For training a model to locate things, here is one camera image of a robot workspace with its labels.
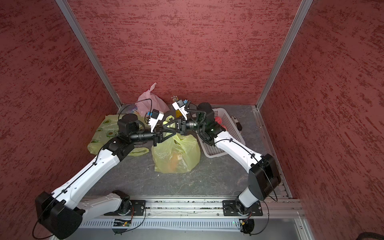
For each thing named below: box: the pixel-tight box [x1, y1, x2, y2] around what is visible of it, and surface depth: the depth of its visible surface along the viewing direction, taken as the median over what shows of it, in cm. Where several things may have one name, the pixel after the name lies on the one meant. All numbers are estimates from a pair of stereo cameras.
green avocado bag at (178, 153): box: [151, 115, 201, 174], surface depth 71 cm
